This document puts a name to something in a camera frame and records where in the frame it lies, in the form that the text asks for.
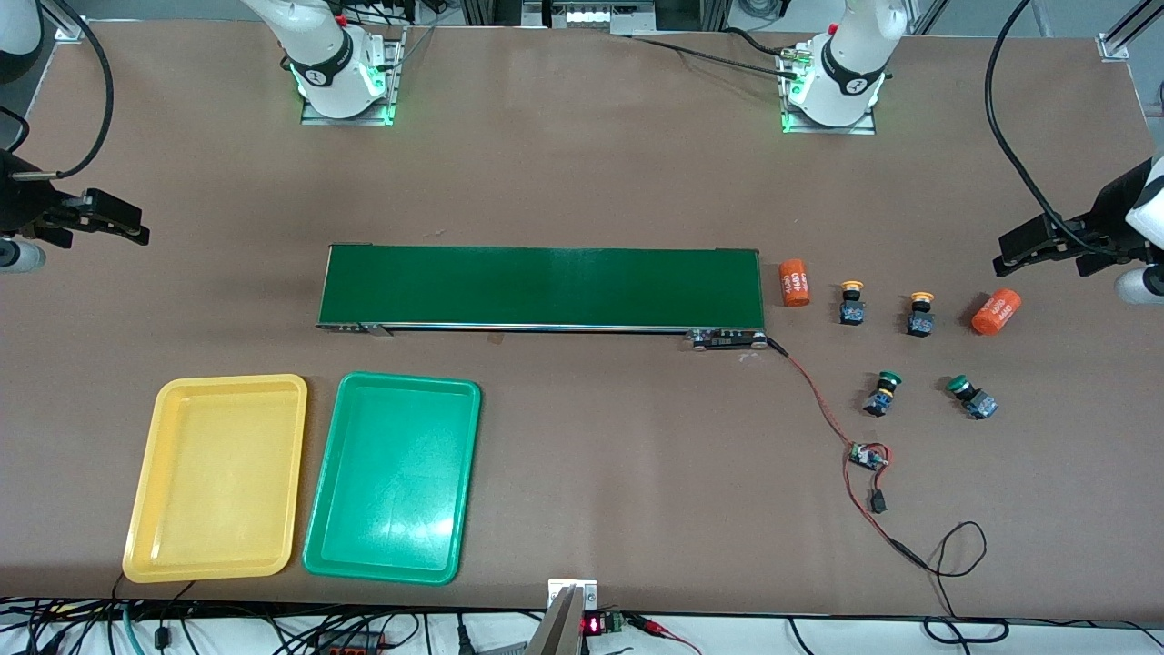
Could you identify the green push button switch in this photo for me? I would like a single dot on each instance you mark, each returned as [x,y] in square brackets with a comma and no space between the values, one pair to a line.
[978,402]
[880,398]

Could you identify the green conveyor belt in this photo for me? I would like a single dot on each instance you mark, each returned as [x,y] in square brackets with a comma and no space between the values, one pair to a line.
[546,287]

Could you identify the yellow plastic tray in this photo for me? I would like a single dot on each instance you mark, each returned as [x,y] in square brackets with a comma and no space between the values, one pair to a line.
[218,473]

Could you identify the small black inline switch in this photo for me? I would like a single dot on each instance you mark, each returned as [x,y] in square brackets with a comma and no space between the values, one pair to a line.
[878,501]

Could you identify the red LED display module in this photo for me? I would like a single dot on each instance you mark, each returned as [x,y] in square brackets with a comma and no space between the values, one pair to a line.
[593,624]

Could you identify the silver control box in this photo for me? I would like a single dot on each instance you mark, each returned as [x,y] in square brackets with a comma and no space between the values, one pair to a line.
[591,16]

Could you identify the red clip lead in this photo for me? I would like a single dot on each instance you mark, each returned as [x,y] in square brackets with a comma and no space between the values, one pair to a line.
[655,626]

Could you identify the small green circuit board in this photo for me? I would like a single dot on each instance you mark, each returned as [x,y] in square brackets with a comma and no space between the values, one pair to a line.
[866,456]

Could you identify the grey metal mount post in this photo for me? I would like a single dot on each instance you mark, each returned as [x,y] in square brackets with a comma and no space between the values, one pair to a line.
[559,628]

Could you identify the aluminium frame profile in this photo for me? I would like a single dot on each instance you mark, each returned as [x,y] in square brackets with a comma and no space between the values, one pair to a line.
[1123,41]
[64,23]

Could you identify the orange black terminal block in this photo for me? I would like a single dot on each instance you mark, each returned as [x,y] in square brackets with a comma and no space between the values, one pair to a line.
[350,648]

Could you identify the small aluminium bracket plate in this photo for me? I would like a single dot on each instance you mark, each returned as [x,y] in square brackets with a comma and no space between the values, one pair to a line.
[582,587]

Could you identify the green plastic tray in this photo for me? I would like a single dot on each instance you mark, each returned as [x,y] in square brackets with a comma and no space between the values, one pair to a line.
[391,528]

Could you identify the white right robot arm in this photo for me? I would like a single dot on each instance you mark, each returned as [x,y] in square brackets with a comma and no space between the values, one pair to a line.
[327,64]

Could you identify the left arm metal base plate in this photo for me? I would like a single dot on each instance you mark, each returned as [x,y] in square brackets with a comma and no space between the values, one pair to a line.
[868,127]

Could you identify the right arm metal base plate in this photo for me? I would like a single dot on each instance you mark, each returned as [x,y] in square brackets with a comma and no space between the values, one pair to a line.
[396,68]

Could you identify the orange cylinder marked 4680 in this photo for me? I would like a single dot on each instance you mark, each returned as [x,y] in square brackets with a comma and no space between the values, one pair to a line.
[794,284]
[996,312]

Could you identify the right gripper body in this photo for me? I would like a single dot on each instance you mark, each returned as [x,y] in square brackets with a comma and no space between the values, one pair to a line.
[20,202]

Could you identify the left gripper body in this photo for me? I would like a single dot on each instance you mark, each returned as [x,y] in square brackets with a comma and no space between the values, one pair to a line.
[1111,207]

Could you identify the yellow push button switch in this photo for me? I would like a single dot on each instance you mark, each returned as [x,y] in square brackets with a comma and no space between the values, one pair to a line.
[921,323]
[852,312]

